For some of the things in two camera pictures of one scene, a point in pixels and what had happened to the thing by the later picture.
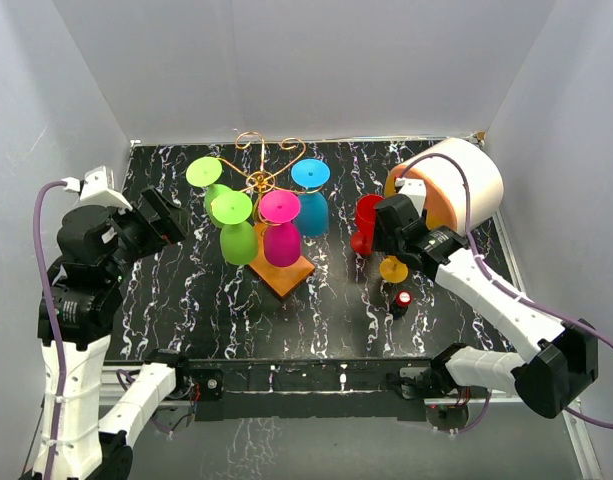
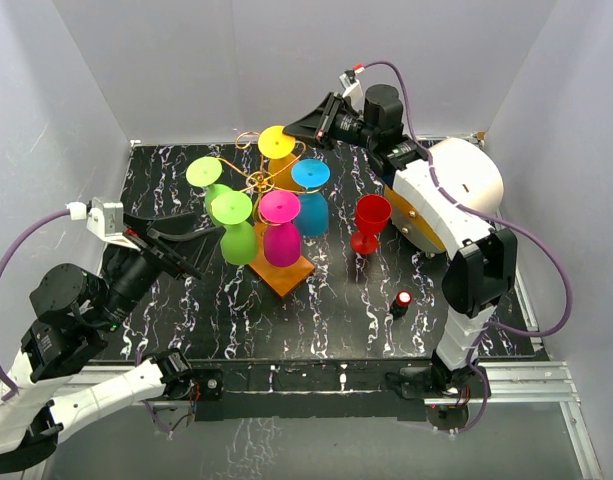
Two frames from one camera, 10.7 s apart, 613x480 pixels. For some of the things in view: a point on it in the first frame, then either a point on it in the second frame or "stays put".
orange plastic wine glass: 392,270 → 280,172
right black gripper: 381,242 → 319,125
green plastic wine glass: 205,172 stays put
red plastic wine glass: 361,240 stays put
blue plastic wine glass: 313,218 stays put
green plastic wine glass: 238,239 stays put
